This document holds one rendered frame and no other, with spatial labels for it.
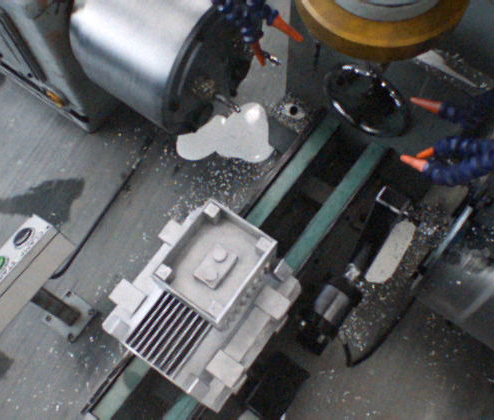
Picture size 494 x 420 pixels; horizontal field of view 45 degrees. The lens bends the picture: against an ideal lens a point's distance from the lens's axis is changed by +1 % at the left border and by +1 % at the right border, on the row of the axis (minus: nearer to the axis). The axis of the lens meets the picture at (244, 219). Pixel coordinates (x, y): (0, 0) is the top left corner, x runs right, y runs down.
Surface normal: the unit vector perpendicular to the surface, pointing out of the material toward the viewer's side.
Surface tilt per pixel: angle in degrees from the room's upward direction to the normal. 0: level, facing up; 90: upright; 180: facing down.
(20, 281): 54
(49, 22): 90
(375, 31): 0
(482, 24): 90
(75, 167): 0
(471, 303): 66
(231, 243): 0
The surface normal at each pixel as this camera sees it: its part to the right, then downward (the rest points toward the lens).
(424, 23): -0.04, -0.35
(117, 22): -0.37, 0.15
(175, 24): -0.21, -0.11
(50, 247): 0.63, 0.24
